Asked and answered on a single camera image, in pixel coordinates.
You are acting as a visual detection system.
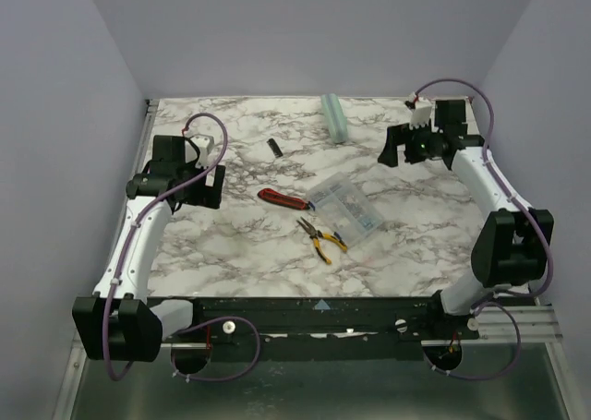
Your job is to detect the mint green umbrella case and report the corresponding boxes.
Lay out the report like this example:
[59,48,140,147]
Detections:
[320,93,348,144]

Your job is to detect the clear plastic screw box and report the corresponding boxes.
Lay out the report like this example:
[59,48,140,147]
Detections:
[306,173,384,247]

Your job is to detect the yellow handled pliers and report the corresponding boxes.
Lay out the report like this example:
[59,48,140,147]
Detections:
[296,216,348,265]

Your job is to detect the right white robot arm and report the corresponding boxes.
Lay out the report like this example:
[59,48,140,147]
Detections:
[378,98,554,316]

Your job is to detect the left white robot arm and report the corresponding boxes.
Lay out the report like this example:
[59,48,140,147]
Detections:
[72,135,225,362]

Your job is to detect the red black utility knife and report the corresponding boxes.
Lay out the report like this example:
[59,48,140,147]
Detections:
[257,188,311,210]

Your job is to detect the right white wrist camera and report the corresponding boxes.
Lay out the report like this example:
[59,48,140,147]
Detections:
[405,98,434,130]

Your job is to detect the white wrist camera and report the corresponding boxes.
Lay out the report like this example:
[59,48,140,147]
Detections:
[405,98,434,130]
[185,135,214,168]

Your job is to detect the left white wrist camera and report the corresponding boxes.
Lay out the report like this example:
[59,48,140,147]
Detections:
[185,135,214,168]

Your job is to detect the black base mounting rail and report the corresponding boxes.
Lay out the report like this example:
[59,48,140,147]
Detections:
[164,297,478,362]

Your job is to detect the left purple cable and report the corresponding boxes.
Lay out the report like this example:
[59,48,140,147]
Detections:
[104,113,261,383]

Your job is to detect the aluminium extrusion frame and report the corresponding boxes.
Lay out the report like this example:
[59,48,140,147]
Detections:
[408,306,563,346]

